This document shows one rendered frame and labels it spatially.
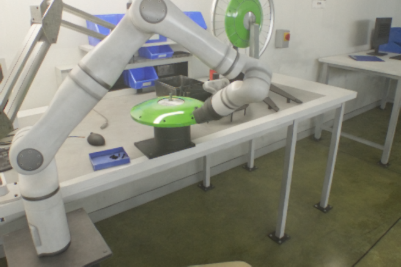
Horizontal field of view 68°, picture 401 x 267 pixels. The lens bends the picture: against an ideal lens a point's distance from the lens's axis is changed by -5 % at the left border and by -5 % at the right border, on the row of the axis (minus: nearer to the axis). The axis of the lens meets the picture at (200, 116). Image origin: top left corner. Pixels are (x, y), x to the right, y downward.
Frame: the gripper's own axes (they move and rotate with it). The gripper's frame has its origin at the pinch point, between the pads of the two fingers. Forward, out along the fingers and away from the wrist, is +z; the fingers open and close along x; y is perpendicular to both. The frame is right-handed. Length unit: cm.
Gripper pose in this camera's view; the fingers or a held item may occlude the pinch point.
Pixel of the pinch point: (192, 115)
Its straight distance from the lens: 109.6
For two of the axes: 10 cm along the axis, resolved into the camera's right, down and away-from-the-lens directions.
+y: 3.3, 9.3, -1.6
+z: -4.8, 3.1, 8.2
